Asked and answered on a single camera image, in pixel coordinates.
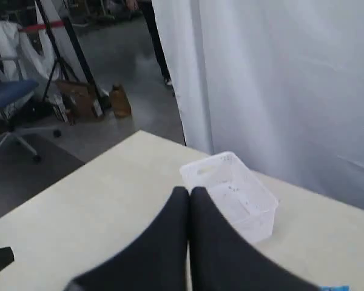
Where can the white perforated plastic basket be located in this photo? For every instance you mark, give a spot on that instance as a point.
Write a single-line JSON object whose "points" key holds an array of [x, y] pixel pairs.
{"points": [[242, 198]]}

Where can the person legs in black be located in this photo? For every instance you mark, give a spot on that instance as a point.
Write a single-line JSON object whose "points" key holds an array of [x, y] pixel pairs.
{"points": [[146, 7]]}

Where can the white curtain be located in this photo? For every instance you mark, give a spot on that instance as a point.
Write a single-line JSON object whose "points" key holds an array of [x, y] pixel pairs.
{"points": [[279, 83]]}

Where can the brown bottle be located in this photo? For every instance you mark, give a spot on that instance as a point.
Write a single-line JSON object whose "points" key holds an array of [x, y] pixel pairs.
{"points": [[119, 102]]}

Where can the blue office chair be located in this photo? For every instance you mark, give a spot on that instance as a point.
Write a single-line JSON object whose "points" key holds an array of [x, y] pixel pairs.
{"points": [[10, 92]]}

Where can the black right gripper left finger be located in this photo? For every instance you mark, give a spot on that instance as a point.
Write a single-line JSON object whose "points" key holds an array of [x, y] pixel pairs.
{"points": [[156, 260]]}

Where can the blue snack bag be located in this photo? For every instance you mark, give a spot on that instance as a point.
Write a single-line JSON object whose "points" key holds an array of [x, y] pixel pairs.
{"points": [[335, 288]]}

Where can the black tripod stand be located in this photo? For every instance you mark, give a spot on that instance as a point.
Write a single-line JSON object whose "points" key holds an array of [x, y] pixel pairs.
{"points": [[66, 47]]}

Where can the brown cardboard box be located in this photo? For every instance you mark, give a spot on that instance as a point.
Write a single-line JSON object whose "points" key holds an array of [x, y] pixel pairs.
{"points": [[76, 102]]}

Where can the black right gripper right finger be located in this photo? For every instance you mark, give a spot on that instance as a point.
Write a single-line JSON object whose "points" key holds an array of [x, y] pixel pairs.
{"points": [[220, 259]]}

